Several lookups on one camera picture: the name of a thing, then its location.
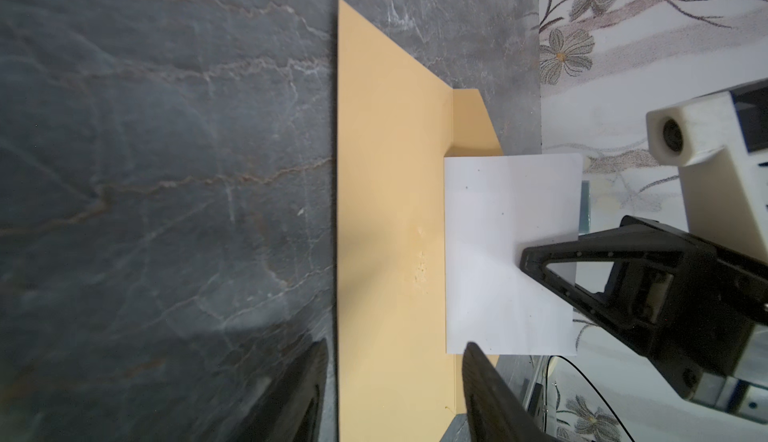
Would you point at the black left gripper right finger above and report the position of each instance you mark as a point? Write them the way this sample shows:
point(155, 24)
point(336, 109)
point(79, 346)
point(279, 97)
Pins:
point(493, 411)

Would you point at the blue bordered floral letter paper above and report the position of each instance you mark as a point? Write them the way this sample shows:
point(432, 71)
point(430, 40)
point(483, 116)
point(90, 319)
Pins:
point(495, 207)

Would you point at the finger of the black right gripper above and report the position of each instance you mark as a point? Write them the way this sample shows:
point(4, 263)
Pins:
point(656, 271)

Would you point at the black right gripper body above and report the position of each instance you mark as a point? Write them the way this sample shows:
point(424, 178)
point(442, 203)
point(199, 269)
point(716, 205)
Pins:
point(699, 316)

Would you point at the tan paper envelope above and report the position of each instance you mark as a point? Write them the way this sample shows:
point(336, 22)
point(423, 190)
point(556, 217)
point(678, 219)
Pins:
point(396, 122)

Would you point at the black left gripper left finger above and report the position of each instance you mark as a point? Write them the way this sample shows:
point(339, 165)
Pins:
point(292, 407)

